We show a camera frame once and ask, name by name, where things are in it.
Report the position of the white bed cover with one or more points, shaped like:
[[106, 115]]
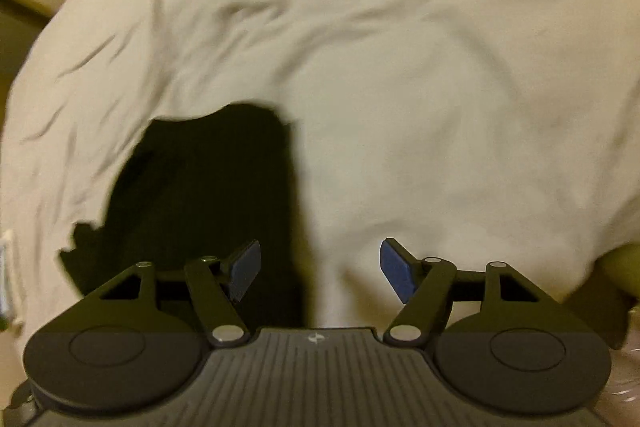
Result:
[[400, 97]]

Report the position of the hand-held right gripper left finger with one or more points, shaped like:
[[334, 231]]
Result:
[[246, 269]]

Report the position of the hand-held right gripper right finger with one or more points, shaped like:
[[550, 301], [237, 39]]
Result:
[[397, 269]]

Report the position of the black pants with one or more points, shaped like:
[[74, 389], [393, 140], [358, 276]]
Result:
[[210, 187]]

